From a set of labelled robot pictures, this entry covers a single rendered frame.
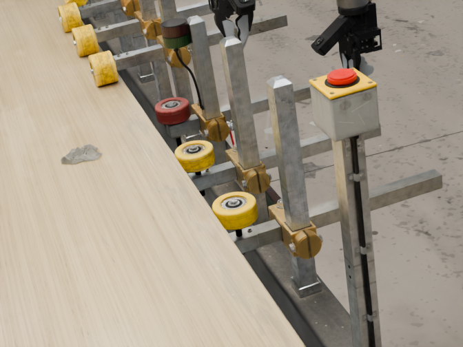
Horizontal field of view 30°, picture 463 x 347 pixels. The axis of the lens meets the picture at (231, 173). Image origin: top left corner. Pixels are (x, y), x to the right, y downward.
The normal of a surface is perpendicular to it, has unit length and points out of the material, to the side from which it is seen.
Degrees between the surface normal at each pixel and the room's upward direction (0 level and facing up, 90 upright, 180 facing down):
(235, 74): 90
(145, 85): 0
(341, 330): 0
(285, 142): 90
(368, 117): 90
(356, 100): 90
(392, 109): 0
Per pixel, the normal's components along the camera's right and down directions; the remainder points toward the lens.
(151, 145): -0.15, -0.87
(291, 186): 0.33, 0.41
